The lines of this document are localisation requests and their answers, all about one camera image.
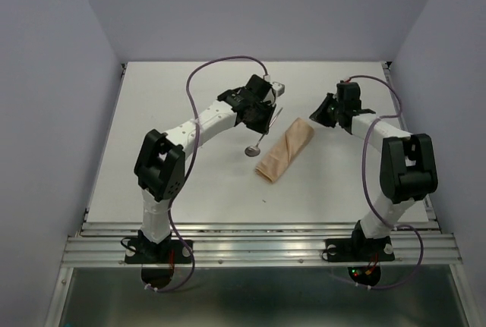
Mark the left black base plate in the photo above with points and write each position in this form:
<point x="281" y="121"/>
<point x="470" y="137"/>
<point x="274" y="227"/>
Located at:
<point x="172" y="251"/>

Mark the orange cloth napkin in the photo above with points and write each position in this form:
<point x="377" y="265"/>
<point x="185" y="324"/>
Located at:
<point x="281" y="156"/>

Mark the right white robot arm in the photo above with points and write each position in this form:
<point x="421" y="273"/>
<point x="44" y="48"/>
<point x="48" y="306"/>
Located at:
<point x="408" y="170"/>

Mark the silver metal spoon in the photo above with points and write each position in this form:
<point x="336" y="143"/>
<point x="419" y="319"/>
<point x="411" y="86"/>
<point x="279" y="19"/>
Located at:
<point x="254" y="150"/>

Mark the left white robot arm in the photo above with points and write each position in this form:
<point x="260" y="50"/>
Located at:
<point x="160" y="165"/>

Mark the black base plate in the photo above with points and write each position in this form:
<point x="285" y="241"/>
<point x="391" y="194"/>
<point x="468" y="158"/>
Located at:
<point x="172" y="251"/>
<point x="345" y="250"/>

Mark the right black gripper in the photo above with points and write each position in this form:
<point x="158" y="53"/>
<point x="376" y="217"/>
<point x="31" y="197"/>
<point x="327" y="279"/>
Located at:
<point x="318" y="116"/>

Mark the aluminium frame rail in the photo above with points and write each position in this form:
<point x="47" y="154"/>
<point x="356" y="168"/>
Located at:
<point x="98" y="245"/>

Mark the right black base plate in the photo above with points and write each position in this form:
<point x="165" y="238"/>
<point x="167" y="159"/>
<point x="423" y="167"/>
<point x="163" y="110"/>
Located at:
<point x="345" y="250"/>

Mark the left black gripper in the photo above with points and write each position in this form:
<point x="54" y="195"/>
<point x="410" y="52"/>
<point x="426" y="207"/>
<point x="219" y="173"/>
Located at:
<point x="263" y="127"/>

